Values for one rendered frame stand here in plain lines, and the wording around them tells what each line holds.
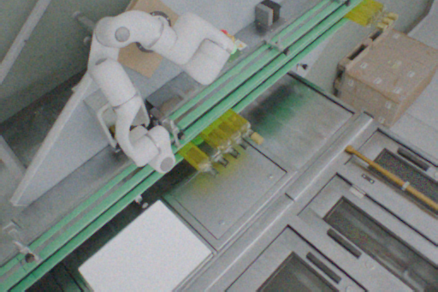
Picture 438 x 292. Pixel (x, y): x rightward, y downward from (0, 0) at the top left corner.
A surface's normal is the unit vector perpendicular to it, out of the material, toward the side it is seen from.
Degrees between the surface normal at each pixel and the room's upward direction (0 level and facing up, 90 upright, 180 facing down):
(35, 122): 90
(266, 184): 90
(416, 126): 90
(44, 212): 90
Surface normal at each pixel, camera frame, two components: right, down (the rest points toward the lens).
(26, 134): -0.07, -0.60
